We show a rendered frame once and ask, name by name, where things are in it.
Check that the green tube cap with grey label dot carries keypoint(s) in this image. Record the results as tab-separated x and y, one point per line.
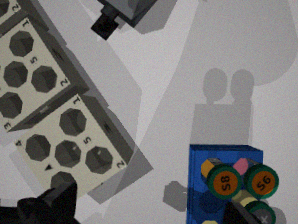
260	209

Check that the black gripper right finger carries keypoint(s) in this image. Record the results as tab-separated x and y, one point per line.
235	213

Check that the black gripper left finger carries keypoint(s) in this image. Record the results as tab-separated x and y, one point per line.
62	197

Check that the grey button box with green button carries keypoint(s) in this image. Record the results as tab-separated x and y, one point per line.
131	11

